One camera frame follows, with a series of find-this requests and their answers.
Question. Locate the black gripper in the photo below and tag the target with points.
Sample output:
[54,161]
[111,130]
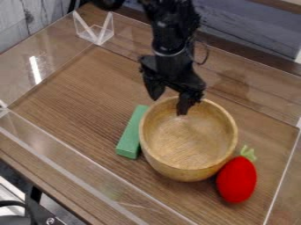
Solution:
[172,71]

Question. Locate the wooden bowl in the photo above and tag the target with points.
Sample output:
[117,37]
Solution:
[187,147]

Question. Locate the red plush strawberry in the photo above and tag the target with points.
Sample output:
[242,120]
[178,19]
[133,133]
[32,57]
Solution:
[236,177]

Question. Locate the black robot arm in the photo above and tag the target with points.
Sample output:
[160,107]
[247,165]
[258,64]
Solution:
[174,21]

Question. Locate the clear acrylic corner bracket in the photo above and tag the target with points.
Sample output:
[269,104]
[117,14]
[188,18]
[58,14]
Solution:
[93,33]

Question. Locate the black table leg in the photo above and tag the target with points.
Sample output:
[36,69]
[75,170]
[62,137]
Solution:
[42,217]

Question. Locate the clear acrylic tray wall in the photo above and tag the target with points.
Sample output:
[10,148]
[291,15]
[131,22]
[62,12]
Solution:
[60,144]

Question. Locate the green rectangular block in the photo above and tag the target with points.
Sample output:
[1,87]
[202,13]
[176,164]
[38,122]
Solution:
[128,144]

